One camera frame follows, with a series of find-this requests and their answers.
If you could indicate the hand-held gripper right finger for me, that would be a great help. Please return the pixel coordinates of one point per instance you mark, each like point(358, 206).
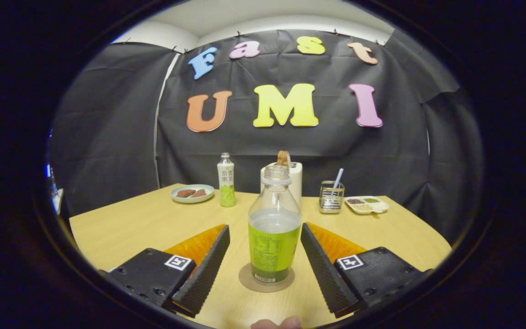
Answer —
point(324, 272)

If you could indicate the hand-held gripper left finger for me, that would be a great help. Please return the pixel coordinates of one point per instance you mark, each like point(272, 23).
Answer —
point(203, 274)

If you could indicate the round brown coaster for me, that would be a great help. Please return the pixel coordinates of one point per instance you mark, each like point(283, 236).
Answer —
point(247, 281)

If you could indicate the green label juice bottle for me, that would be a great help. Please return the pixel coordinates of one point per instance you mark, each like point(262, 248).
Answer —
point(274, 246)

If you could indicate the capped green tea bottle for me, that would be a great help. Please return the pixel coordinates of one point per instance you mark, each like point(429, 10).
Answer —
point(227, 183)

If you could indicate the pale green plate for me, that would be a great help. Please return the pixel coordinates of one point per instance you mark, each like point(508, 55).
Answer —
point(192, 198)

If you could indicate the wooden table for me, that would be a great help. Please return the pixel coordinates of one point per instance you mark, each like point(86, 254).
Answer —
point(144, 224)

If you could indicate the white divided condiment tray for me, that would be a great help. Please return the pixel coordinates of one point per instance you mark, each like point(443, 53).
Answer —
point(366, 204)

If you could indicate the brown food piece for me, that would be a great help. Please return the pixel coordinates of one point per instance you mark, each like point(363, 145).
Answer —
point(199, 193)
point(185, 193)

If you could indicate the white toaster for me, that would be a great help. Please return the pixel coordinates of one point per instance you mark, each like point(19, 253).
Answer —
point(296, 183)

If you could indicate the pale straw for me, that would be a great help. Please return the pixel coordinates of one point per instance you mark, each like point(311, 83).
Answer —
point(338, 177)

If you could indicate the bread slice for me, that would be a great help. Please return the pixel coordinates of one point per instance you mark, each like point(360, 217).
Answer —
point(283, 157)

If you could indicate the white object beside cloth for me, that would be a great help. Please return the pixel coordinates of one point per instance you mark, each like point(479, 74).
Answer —
point(57, 198)

